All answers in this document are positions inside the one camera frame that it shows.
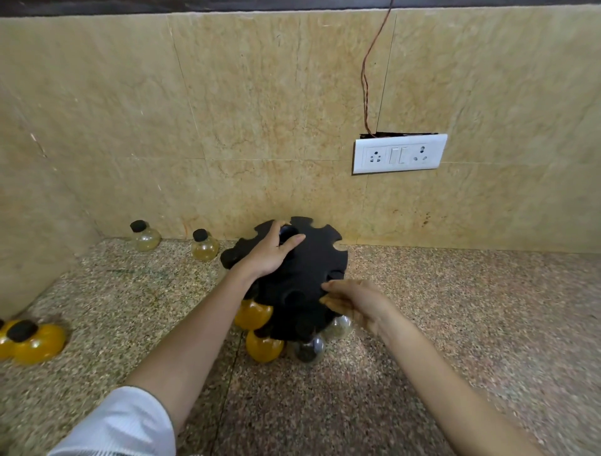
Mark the person's left hand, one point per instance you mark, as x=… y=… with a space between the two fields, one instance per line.
x=265 y=256

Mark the person's right forearm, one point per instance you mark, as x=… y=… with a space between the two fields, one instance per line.
x=450 y=390

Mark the person's right fingers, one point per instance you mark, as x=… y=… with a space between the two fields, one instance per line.
x=334 y=296

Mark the clear spice jar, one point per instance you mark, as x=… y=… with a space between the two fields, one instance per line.
x=339 y=327

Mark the person's left forearm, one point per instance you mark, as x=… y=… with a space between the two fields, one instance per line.
x=197 y=338

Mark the pale spice jar black lid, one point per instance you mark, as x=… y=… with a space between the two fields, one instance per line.
x=205 y=246
x=145 y=237

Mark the dark spice jar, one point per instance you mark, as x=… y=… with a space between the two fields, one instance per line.
x=307 y=351

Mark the white wall socket switch plate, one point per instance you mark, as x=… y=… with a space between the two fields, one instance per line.
x=399 y=153

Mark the black round spice rack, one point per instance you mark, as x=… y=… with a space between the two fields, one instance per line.
x=296 y=277

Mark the person's left thumb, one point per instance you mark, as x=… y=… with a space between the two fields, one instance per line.
x=292 y=243

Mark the person's right hand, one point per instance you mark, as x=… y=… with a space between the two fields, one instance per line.
x=364 y=303

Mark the white shirt sleeve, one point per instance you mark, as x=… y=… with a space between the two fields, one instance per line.
x=119 y=425

